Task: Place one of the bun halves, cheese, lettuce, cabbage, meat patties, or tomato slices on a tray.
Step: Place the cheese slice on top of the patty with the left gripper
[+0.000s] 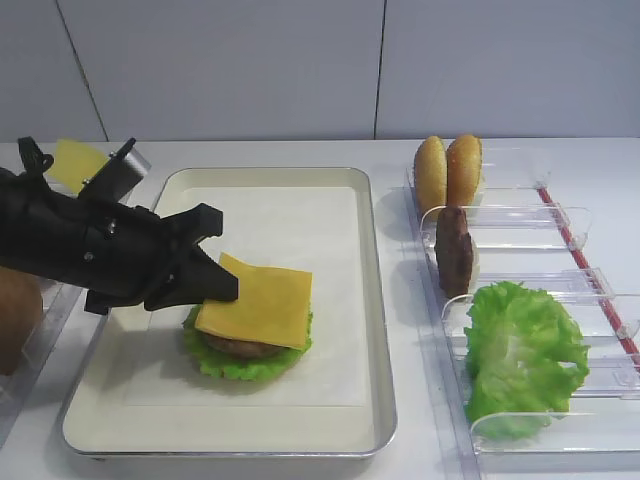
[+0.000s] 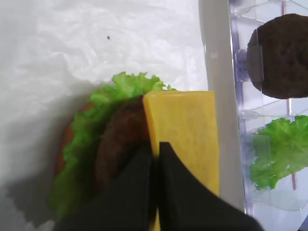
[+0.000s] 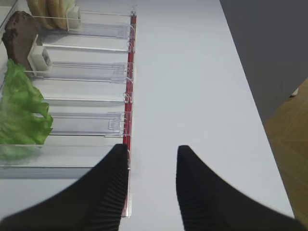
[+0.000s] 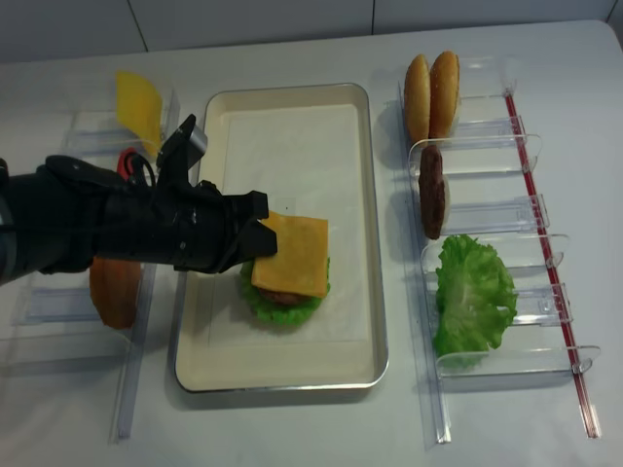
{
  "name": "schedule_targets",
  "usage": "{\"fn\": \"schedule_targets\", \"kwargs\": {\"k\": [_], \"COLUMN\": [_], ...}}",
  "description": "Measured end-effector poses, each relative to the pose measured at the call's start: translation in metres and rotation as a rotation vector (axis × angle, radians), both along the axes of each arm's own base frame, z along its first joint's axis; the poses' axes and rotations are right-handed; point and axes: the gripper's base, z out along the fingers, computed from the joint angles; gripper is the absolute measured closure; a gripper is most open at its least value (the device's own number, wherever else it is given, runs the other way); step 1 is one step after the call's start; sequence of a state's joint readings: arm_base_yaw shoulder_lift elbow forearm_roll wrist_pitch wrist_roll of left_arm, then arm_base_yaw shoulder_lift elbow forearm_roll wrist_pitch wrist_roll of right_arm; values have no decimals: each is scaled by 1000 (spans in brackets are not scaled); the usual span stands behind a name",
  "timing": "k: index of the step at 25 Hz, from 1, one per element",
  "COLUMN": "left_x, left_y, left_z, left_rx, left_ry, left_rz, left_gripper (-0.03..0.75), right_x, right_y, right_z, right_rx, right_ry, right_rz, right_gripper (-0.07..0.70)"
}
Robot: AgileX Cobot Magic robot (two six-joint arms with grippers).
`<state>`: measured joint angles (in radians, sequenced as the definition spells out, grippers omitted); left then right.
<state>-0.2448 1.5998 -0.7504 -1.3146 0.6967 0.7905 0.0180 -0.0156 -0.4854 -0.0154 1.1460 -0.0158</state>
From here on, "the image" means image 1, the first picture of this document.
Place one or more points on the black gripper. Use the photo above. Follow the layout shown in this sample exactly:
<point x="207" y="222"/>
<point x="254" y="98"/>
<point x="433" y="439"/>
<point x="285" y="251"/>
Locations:
<point x="126" y="256"/>

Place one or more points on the yellow cheese slice front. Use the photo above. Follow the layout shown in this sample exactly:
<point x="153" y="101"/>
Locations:
<point x="272" y="307"/>

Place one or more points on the yellow cheese slice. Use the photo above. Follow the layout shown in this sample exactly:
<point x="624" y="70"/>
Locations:
<point x="75" y="164"/>
<point x="272" y="307"/>

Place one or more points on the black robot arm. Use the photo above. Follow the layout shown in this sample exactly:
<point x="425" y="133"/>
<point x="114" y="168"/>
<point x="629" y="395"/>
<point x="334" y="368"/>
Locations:
<point x="123" y="256"/>

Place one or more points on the brown meat patty on tray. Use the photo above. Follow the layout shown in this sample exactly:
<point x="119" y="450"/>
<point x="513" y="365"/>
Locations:
<point x="241" y="348"/>

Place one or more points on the green lettuce under patty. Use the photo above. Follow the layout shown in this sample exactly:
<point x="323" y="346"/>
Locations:
<point x="218" y="364"/>

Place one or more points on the yellow cheese slice back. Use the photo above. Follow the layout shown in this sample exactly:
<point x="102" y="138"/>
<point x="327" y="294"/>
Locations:
<point x="75" y="164"/>

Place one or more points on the brown meat patty in rack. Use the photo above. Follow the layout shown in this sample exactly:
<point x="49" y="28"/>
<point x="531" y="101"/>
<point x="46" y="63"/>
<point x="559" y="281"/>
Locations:
<point x="454" y="252"/>

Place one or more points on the green lettuce leaf in rack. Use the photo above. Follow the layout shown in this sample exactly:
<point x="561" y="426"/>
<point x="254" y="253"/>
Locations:
<point x="526" y="357"/>

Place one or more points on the white paper liner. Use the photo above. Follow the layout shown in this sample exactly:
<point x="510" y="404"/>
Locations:
<point x="311" y="229"/>

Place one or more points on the cream metal tray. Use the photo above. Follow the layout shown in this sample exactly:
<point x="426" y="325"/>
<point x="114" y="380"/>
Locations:
<point x="99" y="421"/>

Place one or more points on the brown bun top left rack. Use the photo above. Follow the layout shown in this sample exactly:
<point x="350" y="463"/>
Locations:
<point x="21" y="312"/>

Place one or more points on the clear acrylic left rack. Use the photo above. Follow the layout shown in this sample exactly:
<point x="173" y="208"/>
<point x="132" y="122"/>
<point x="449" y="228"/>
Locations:
<point x="58" y="297"/>

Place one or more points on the clear acrylic rack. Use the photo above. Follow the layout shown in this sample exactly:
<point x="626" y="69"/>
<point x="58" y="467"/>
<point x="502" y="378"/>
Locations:
<point x="524" y="235"/>
<point x="58" y="297"/>

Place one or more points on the tan bun half left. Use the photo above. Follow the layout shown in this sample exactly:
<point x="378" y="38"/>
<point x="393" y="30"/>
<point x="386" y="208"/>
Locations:
<point x="430" y="174"/>

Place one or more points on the tan bun half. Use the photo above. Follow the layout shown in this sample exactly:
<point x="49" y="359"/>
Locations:
<point x="430" y="174"/>
<point x="464" y="165"/>

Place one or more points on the tan bun half right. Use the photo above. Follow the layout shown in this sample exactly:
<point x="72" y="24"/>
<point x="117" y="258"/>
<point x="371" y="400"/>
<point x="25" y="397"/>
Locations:
<point x="464" y="165"/>

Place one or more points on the clear acrylic right rack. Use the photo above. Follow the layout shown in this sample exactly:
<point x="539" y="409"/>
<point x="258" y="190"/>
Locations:
<point x="524" y="235"/>

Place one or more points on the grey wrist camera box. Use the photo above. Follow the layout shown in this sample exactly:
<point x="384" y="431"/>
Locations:
<point x="124" y="169"/>

